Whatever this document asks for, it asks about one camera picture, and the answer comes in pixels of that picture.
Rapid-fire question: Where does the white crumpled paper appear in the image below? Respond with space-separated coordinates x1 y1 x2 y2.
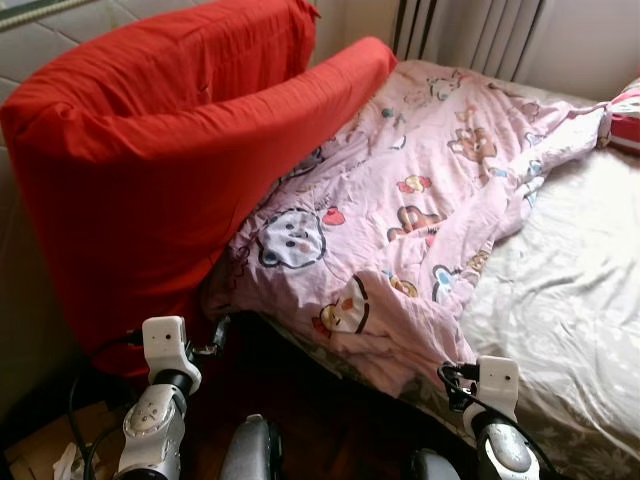
53 443 89 480

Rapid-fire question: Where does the flattened brown cardboard box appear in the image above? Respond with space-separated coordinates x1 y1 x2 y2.
25 400 119 476

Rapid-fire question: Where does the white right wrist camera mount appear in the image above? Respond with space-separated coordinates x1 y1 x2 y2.
476 356 521 416

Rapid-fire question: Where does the pink cartoon print blanket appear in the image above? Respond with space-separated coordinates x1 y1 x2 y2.
200 58 613 396

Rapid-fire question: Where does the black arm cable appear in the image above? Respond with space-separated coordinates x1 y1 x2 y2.
68 333 146 471
438 362 546 471

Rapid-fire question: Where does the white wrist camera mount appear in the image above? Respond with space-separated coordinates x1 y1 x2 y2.
476 356 521 416
142 316 191 373

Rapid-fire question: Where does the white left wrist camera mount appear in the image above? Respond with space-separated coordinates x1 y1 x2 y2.
142 316 191 373

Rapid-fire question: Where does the grey left robot leg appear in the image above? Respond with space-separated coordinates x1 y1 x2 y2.
218 415 284 480

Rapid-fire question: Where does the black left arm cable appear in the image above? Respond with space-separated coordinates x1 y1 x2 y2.
68 333 146 471

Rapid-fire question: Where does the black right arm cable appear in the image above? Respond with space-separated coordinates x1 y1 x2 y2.
438 362 546 471

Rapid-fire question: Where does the bed with beige floral sheet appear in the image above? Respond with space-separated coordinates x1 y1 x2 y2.
260 60 640 480

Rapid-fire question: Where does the red white blue bolster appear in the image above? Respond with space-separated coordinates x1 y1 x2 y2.
605 80 640 156

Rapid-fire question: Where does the plain grey pleated curtain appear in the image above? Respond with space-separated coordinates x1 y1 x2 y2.
395 0 546 83

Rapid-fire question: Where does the red folded mattress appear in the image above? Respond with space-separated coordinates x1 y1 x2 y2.
0 0 398 376

